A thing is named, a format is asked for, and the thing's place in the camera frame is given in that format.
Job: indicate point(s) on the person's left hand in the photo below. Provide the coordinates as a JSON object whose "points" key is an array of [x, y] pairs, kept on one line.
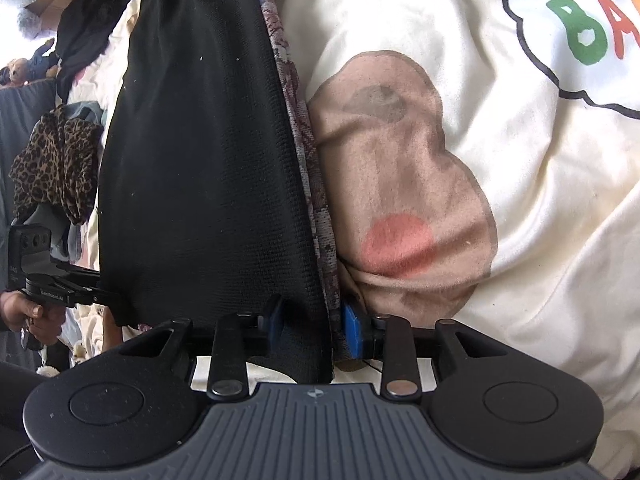
{"points": [[35, 317]]}

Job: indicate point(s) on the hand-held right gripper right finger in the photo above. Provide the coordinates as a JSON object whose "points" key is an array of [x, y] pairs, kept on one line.
{"points": [[353, 334]]}

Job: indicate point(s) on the white printed blanket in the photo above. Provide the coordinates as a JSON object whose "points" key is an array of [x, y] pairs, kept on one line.
{"points": [[500, 160]]}

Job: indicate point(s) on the blue-grey cloth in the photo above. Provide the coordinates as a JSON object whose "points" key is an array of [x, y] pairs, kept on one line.
{"points": [[85, 112]]}

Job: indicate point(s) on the black shorts with teddy trim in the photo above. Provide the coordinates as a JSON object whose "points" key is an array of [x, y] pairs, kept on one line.
{"points": [[200, 160]]}

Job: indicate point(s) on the leopard print cloth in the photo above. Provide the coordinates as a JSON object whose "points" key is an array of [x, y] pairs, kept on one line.
{"points": [[55, 170]]}

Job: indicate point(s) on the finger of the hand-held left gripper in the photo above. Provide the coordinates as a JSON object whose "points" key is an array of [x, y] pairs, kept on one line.
{"points": [[87, 285]]}

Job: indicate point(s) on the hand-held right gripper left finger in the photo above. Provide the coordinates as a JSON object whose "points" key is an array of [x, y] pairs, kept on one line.
{"points": [[274, 327]]}

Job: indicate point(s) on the black crumpled cloth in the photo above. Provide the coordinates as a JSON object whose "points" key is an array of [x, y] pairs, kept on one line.
{"points": [[90, 25]]}

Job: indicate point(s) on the brown stuffed toy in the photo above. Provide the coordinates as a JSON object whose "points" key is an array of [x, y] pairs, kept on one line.
{"points": [[15, 71]]}

